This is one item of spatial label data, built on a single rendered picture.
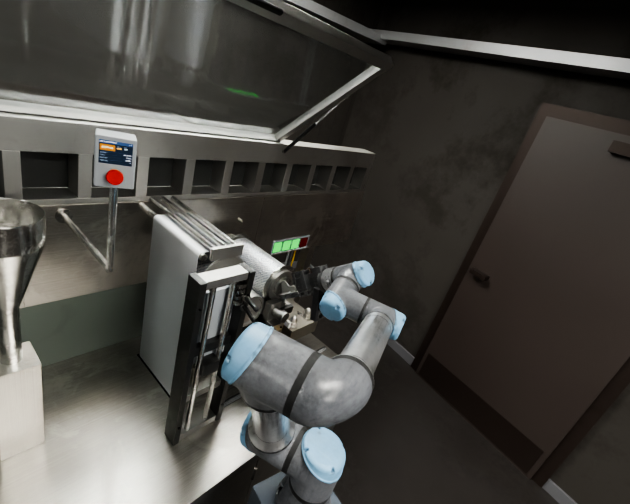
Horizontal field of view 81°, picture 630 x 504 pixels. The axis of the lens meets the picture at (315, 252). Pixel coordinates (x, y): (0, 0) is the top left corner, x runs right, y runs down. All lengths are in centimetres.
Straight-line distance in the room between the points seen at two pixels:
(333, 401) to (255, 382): 13
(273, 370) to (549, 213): 227
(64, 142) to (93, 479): 83
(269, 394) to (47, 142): 80
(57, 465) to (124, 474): 16
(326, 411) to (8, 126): 90
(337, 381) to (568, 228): 218
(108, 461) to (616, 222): 251
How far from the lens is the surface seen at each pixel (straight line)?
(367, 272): 104
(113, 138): 80
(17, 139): 110
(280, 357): 62
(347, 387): 63
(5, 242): 85
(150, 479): 118
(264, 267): 127
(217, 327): 103
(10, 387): 109
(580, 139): 267
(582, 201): 262
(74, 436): 127
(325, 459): 100
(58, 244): 122
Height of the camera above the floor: 190
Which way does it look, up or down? 24 degrees down
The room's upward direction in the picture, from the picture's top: 17 degrees clockwise
